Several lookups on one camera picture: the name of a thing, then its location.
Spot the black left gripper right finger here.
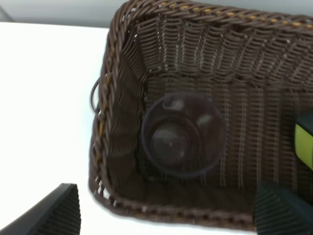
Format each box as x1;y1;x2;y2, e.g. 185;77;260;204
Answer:
254;183;313;235

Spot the translucent mauve plastic cup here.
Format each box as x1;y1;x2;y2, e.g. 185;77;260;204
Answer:
141;92;227;178

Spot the dark green pump bottle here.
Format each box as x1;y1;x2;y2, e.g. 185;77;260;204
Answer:
294;109;313;170

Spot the dark brown wicker basket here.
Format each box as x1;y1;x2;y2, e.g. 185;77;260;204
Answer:
89;0;313;231

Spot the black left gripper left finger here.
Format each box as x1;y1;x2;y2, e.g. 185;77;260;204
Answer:
0;183;81;235

